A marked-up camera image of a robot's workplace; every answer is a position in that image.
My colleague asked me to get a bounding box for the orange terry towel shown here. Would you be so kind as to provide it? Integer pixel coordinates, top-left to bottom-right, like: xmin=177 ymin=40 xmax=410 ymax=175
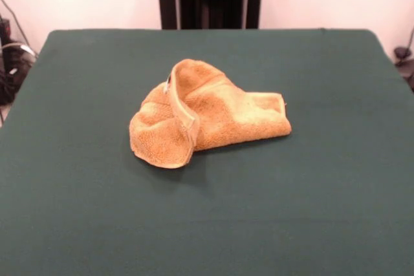
xmin=128 ymin=58 xmax=294 ymax=170

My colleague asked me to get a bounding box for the white cable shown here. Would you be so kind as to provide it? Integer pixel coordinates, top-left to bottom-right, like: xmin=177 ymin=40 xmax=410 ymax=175
xmin=0 ymin=41 xmax=36 ymax=59

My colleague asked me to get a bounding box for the red and black power strip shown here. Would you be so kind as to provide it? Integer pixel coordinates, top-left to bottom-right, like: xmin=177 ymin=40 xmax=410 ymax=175
xmin=0 ymin=19 xmax=12 ymax=44

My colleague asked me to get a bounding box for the dark green table cloth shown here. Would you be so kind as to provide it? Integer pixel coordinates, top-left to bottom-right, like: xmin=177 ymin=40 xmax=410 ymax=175
xmin=0 ymin=28 xmax=414 ymax=276

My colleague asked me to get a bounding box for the black cable bundle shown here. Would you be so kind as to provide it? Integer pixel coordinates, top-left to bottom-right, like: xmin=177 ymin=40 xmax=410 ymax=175
xmin=0 ymin=46 xmax=36 ymax=105

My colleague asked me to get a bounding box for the black floor object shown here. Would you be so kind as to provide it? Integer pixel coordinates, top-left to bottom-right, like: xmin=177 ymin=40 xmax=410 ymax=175
xmin=397 ymin=59 xmax=414 ymax=92

